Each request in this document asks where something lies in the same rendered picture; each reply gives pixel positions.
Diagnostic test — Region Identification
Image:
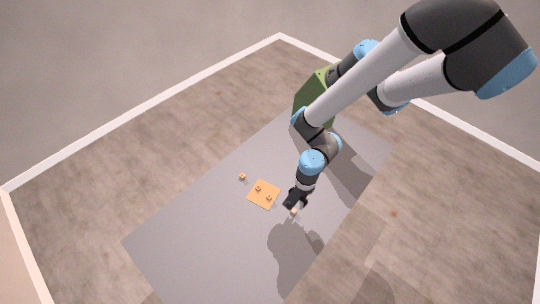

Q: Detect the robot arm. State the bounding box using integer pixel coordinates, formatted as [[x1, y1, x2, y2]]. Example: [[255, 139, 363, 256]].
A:
[[282, 0, 538, 210]]

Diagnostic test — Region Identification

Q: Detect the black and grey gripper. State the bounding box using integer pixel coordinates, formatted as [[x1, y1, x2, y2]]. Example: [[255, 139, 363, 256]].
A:
[[288, 187, 315, 210]]

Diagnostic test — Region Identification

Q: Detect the peach flat mat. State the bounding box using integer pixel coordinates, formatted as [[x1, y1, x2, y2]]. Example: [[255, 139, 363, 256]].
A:
[[246, 179, 280, 211]]

